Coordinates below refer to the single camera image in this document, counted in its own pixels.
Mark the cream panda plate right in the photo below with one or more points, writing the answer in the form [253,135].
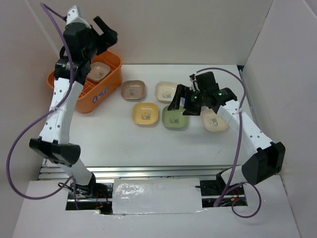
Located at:
[212,122]

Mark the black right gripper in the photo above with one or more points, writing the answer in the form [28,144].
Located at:
[182,90]

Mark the brown panda plate front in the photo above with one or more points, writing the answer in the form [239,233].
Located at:
[98,71]

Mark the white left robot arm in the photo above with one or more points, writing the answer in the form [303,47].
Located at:
[53,141]

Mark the brown panda plate back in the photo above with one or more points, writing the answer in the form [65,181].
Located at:
[133,89]

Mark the cream panda plate back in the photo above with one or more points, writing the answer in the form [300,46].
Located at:
[165,91]

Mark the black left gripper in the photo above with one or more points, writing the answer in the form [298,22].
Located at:
[107,39]

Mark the aluminium rail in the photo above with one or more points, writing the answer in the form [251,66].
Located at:
[156,171]

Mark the yellow panda plate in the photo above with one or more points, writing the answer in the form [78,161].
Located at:
[145,113]

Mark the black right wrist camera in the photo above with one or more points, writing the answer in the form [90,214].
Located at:
[206,82]

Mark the brown panda plate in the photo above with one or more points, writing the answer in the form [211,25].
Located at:
[133,89]
[98,71]

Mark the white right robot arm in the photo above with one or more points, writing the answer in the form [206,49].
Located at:
[265,156]

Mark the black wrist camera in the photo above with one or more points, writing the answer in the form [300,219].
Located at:
[206,82]
[77,36]

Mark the green panda plate centre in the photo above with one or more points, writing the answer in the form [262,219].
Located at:
[174,119]

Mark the orange plastic bin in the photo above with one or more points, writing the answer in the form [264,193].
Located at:
[99,94]

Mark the cream panda plate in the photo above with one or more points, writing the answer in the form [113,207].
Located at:
[212,122]
[165,91]

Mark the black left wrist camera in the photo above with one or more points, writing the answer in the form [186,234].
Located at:
[77,36]

